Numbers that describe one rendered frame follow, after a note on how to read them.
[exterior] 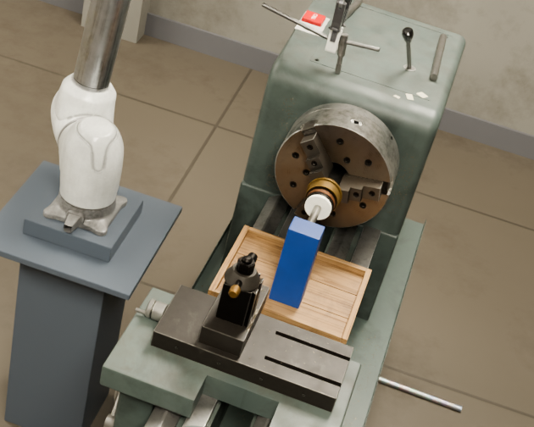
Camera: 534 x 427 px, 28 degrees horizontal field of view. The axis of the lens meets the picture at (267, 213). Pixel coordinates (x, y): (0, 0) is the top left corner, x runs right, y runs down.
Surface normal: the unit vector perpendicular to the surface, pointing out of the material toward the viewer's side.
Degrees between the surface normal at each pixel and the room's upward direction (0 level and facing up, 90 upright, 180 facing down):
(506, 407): 0
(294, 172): 90
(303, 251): 90
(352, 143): 90
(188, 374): 0
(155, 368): 0
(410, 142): 90
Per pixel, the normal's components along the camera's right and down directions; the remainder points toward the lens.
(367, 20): 0.21, -0.79
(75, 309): -0.25, 0.53
